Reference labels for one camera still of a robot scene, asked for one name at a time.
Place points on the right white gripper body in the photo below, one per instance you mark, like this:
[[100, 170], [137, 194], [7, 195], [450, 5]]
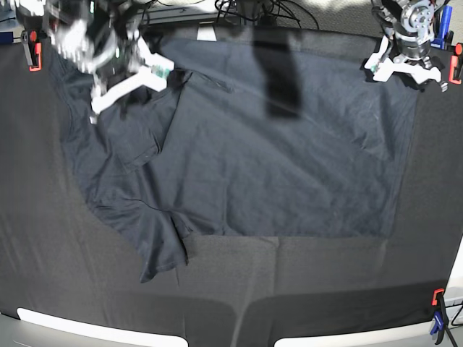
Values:
[[145, 69]]

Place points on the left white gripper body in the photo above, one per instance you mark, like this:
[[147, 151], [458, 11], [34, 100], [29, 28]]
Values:
[[382, 66]]

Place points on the dark navy t-shirt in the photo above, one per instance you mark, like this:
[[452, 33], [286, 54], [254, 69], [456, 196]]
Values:
[[246, 140]]

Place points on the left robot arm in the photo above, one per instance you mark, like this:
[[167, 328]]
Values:
[[406, 43]]

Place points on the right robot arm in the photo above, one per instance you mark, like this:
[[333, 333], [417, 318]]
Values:
[[101, 38]]

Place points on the white tab on cloth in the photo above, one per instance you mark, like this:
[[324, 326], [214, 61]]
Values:
[[206, 33]]

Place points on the blue clamp top right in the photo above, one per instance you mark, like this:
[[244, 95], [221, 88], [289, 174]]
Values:
[[443, 34]]

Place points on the red clamp right edge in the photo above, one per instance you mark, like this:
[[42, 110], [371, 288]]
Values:
[[455, 68]]

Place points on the red black clamp left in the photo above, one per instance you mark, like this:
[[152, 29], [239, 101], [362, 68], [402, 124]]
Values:
[[33, 49]]

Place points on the black table cloth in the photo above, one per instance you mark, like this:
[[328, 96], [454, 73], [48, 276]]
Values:
[[59, 258]]

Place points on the red blue clamp bottom right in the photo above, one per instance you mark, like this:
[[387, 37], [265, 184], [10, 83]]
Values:
[[440, 326]]

